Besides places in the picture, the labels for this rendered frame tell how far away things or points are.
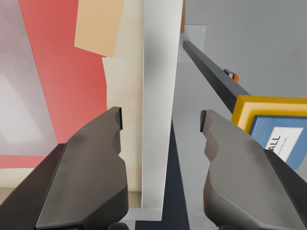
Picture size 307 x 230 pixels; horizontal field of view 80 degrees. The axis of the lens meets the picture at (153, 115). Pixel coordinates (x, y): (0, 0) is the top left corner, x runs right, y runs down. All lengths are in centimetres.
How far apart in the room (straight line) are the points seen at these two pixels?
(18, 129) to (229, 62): 118
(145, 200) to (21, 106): 24
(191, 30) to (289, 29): 57
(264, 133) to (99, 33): 26
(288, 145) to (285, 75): 119
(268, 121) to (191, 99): 106
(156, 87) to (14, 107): 21
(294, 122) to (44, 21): 35
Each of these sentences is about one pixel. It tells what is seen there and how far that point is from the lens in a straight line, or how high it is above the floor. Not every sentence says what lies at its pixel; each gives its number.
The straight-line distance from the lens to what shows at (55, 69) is 28.
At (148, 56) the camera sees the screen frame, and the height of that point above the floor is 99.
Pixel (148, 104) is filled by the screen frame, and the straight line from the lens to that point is 23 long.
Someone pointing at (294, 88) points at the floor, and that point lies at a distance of 160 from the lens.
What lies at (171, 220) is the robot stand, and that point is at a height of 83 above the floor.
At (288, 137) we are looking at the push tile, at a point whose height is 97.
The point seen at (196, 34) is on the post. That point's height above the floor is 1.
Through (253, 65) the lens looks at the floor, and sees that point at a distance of 139.
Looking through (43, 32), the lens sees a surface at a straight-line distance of 27.
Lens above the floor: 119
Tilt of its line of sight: 60 degrees down
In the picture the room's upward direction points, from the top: 179 degrees counter-clockwise
